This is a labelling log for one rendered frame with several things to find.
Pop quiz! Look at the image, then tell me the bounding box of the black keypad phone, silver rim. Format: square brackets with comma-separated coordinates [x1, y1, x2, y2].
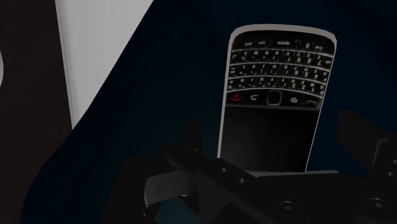
[217, 24, 338, 174]

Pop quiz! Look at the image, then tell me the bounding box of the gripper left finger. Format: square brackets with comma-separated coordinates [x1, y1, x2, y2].
[143, 120, 280, 224]

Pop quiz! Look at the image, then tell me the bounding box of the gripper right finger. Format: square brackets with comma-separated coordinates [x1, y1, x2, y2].
[337, 109, 397, 224]

